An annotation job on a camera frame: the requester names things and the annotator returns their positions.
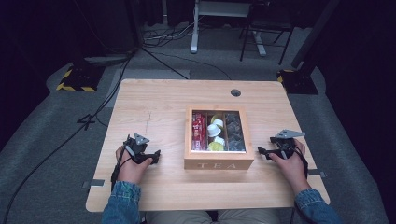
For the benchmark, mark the white desk frame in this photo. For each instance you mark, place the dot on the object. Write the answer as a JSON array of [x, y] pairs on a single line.
[[195, 34]]

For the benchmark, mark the person's left hand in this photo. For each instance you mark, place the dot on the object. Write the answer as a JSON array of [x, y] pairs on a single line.
[[132, 171]]

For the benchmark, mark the grey tape piece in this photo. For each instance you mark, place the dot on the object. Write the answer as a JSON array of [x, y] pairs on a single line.
[[318, 173], [95, 183]]

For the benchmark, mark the black metal chair frame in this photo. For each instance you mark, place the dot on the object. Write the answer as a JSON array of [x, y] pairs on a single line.
[[288, 43]]

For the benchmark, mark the bundle of red stick sachets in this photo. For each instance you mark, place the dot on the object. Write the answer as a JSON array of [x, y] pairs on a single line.
[[198, 132]]

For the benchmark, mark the person's leg beige trousers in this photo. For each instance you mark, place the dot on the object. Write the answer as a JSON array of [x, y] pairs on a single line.
[[180, 217], [249, 217]]

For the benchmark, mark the pile of dark tea bags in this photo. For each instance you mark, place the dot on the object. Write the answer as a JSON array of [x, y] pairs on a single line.
[[235, 133]]

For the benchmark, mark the person's left leg beige trousers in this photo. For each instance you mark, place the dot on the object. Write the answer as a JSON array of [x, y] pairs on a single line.
[[180, 217]]

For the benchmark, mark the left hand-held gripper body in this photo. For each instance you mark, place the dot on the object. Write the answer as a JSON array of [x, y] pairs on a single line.
[[137, 149]]

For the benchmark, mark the person's right hand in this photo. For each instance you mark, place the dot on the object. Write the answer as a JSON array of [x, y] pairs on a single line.
[[292, 169]]

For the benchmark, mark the wooden tea box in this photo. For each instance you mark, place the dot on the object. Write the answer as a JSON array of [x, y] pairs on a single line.
[[218, 161]]

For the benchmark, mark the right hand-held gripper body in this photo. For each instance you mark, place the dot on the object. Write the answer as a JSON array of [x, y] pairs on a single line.
[[285, 143]]

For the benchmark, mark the person's right leg beige trousers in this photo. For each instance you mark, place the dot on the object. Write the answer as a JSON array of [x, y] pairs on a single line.
[[249, 217]]

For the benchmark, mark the large white capsule cup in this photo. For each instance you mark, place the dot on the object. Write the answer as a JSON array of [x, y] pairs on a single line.
[[214, 130]]

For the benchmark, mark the black slanted pole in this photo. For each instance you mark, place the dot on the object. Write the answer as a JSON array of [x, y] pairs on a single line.
[[314, 32]]

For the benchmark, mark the small white capsule cup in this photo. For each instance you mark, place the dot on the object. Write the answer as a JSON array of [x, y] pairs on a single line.
[[219, 123], [219, 141]]

